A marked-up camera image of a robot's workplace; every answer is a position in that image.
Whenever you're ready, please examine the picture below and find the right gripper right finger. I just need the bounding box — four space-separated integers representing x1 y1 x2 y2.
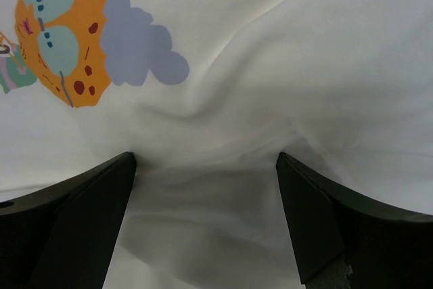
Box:
276 153 432 289

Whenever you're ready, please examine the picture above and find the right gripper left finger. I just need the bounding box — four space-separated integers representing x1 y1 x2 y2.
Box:
1 152 137 289

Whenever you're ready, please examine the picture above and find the white t-shirt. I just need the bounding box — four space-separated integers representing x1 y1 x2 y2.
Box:
1 0 432 288

